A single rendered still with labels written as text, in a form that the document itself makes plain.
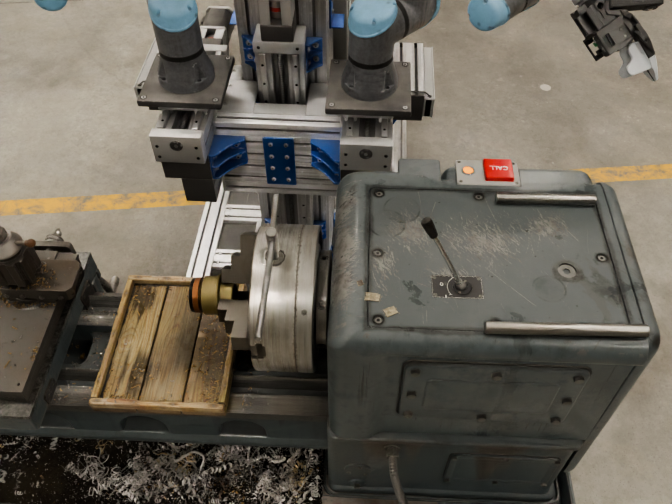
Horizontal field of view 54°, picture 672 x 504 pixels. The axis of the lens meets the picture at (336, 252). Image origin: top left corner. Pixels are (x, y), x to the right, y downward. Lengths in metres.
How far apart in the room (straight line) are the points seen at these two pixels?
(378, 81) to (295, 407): 0.84
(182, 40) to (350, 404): 0.98
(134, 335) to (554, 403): 0.96
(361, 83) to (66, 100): 2.49
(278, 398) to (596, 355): 0.70
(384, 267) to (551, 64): 3.03
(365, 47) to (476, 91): 2.18
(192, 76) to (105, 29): 2.72
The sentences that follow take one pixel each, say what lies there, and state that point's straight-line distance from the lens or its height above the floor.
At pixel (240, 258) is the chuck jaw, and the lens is 1.40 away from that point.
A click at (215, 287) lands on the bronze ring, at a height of 1.12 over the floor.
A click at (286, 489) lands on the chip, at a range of 1.79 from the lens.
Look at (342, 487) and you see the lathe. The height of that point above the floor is 0.56.
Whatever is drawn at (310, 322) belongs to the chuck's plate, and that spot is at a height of 1.17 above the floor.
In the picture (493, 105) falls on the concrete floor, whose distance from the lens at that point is 3.76.
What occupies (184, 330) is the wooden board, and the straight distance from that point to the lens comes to 1.65.
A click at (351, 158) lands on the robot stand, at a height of 1.07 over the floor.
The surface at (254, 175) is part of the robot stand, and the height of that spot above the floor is 0.88.
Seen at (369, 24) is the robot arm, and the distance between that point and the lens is 1.67.
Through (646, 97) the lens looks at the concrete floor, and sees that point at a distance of 4.09.
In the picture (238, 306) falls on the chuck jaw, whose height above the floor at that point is 1.11.
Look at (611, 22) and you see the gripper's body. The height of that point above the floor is 1.52.
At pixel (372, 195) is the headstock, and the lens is 1.38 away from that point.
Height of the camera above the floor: 2.23
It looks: 50 degrees down
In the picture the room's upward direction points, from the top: straight up
